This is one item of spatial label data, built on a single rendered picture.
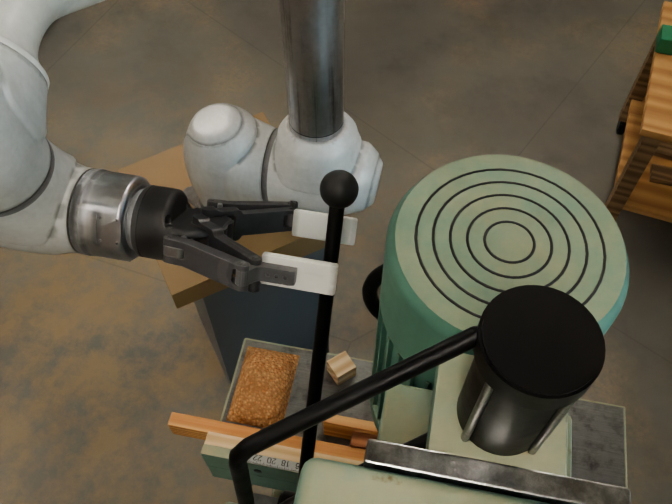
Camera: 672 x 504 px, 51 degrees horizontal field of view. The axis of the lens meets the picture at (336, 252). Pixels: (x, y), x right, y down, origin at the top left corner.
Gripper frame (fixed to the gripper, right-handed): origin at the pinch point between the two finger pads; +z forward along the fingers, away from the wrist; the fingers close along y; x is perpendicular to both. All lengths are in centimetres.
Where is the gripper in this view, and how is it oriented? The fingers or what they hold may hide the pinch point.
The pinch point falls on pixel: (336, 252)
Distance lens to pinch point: 70.1
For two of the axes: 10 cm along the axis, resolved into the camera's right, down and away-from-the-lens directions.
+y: -1.6, 3.5, -9.3
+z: 9.8, 1.6, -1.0
